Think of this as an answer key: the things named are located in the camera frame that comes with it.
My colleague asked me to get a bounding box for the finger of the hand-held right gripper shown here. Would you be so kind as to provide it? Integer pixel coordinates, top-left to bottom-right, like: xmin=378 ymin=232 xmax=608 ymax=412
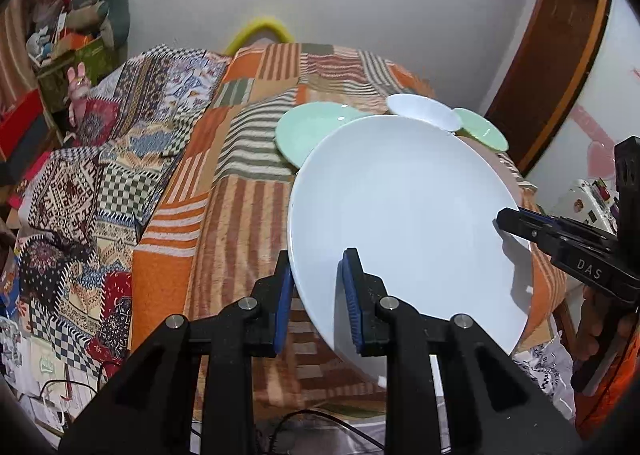
xmin=520 ymin=212 xmax=618 ymax=242
xmin=496 ymin=207 xmax=563 ymax=256

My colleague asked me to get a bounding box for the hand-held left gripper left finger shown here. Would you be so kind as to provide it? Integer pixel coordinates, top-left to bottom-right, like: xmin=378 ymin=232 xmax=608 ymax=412
xmin=59 ymin=250 xmax=296 ymax=455

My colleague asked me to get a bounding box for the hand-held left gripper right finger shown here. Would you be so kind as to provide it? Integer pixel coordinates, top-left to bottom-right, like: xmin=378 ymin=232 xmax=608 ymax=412
xmin=337 ymin=247 xmax=583 ymax=455

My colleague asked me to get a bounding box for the large white plate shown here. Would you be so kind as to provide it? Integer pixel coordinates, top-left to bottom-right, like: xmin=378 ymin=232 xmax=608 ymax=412
xmin=287 ymin=115 xmax=533 ymax=391

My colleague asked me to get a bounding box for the person's right hand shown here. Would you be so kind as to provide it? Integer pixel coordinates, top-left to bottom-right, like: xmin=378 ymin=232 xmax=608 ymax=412
xmin=575 ymin=285 xmax=638 ymax=366

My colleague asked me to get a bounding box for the white sticker-covered case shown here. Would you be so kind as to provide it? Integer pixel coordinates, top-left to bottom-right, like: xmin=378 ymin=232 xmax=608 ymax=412
xmin=552 ymin=179 xmax=621 ymax=236

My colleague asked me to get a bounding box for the orange striped blanket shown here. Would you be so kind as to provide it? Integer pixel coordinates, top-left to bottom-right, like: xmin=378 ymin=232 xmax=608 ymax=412
xmin=131 ymin=42 xmax=568 ymax=421

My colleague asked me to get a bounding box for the small light green bowl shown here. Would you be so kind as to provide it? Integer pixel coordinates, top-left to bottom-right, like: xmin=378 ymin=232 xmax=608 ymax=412
xmin=452 ymin=107 xmax=510 ymax=153

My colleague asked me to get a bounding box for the orange cloth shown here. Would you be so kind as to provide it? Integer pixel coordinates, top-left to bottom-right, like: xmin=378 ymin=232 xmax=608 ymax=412
xmin=575 ymin=335 xmax=640 ymax=438

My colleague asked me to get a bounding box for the small white plate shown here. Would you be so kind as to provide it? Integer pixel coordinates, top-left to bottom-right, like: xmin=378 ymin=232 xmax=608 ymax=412
xmin=386 ymin=94 xmax=463 ymax=133

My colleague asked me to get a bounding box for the light green plate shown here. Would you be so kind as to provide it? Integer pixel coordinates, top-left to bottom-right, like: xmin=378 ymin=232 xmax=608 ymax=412
xmin=275 ymin=103 xmax=376 ymax=170

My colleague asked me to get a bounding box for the patchwork patterned blanket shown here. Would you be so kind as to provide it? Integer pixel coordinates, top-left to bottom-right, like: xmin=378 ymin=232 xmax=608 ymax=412
xmin=0 ymin=45 xmax=233 ymax=381

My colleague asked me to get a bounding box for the pink bunny toy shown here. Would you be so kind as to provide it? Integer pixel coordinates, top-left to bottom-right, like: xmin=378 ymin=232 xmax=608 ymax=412
xmin=66 ymin=62 xmax=92 ymax=126

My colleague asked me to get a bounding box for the dark box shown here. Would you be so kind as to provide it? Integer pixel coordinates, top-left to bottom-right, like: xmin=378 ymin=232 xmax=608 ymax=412
xmin=0 ymin=112 xmax=53 ymax=188

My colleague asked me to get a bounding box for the red box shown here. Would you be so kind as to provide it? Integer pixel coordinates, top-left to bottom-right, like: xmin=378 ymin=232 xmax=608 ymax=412
xmin=0 ymin=87 xmax=46 ymax=160

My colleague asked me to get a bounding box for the grey-green plush cushion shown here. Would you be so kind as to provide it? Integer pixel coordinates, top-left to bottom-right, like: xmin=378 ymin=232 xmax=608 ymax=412
xmin=67 ymin=0 xmax=132 ymax=48

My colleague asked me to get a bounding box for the clutter pile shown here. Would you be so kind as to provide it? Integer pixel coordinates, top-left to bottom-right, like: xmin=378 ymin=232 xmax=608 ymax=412
xmin=25 ymin=0 xmax=73 ymax=68

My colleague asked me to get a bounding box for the striped brown curtain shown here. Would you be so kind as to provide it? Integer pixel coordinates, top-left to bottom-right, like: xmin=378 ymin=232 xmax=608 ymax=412
xmin=0 ymin=0 xmax=41 ymax=110

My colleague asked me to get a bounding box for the pink wall sticker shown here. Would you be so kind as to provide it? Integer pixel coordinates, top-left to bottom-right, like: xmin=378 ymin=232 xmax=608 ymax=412
xmin=570 ymin=105 xmax=621 ymax=178

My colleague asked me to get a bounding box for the black floor cable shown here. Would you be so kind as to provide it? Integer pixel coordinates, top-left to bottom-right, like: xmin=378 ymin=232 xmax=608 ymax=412
xmin=255 ymin=409 xmax=386 ymax=455

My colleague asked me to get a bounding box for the wooden door frame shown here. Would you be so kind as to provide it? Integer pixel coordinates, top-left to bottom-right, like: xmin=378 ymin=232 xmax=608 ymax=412
xmin=482 ymin=0 xmax=615 ymax=180

